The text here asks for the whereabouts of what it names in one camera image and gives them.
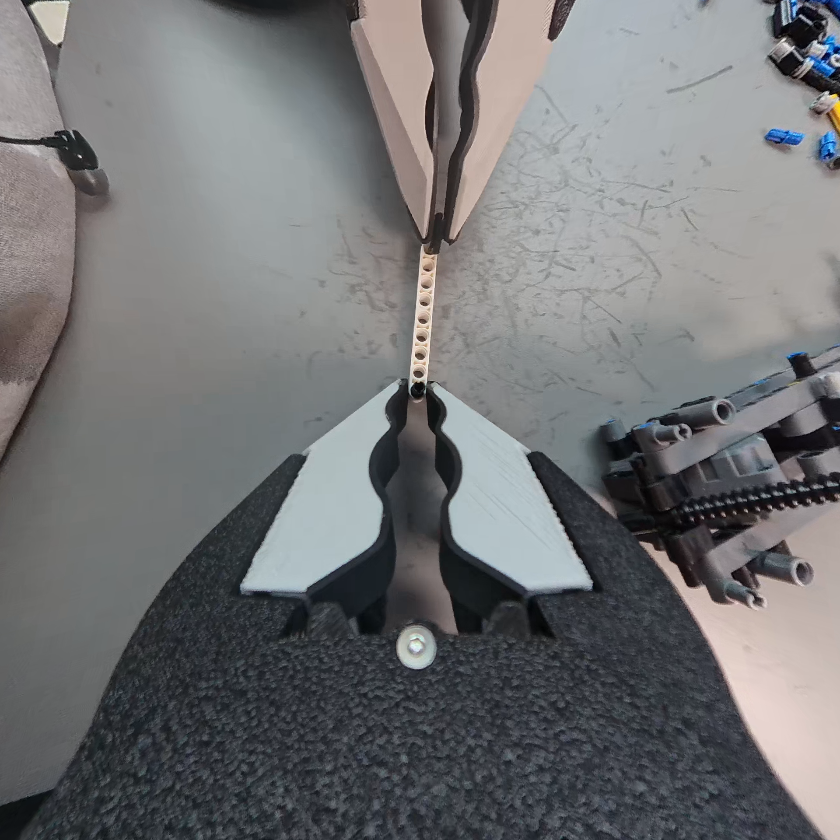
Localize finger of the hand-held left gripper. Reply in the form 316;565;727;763
438;0;557;247
346;0;442;245

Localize pile of small toy pins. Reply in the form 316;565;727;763
764;0;840;168

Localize white perforated toy beam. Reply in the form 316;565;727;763
407;241;439;401

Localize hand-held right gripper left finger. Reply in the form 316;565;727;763
239;378;406;598

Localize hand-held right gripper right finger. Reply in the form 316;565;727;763
427;381;595;597

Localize grey toy chassis assembly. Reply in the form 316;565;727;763
600;351;840;611

